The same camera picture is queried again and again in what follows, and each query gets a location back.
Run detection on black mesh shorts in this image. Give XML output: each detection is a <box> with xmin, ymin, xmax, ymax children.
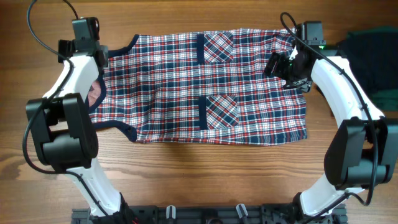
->
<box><xmin>316</xmin><ymin>26</ymin><xmax>398</xmax><ymax>111</ymax></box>

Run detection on plaid sleeveless shirt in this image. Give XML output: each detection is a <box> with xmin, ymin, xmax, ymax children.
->
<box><xmin>85</xmin><ymin>28</ymin><xmax>307</xmax><ymax>146</ymax></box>

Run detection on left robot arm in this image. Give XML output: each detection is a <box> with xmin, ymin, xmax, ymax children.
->
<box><xmin>25</xmin><ymin>17</ymin><xmax>134</xmax><ymax>223</ymax></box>

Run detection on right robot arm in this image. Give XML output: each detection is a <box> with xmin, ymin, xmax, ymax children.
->
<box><xmin>264</xmin><ymin>21</ymin><xmax>397</xmax><ymax>223</ymax></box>

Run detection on right black camera cable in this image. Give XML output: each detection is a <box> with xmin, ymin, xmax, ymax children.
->
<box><xmin>279</xmin><ymin>11</ymin><xmax>379</xmax><ymax>215</ymax></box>

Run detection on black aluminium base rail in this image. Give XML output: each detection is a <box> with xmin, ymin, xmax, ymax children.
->
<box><xmin>70</xmin><ymin>204</ymin><xmax>348</xmax><ymax>224</ymax></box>

